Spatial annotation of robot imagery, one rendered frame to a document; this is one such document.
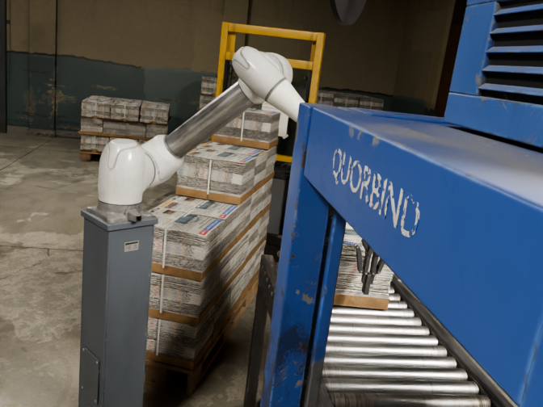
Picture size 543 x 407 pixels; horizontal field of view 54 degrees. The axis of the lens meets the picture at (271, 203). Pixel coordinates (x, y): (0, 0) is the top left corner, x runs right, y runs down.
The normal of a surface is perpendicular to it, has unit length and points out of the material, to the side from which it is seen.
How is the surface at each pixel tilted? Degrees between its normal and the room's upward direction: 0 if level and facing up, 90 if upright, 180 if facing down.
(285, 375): 90
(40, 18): 90
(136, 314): 90
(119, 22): 90
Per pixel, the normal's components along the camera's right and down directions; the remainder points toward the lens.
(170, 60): 0.14, 0.27
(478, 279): -0.98, -0.07
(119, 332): 0.70, 0.26
